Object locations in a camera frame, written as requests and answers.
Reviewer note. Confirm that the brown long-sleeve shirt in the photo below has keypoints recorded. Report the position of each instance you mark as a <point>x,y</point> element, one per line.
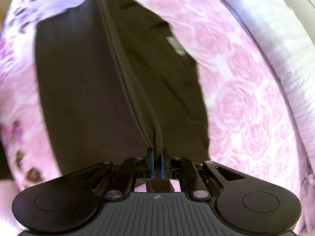
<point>81,91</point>

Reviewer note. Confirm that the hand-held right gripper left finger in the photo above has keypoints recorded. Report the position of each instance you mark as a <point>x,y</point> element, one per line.
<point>153,163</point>

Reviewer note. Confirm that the white quilt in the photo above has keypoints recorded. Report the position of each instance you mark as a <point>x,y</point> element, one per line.
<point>283,41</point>

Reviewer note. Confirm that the pink floral blanket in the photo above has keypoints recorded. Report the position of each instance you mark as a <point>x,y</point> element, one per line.
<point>241,91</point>

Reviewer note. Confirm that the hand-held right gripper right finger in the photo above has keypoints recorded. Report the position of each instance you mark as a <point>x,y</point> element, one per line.
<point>163,164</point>

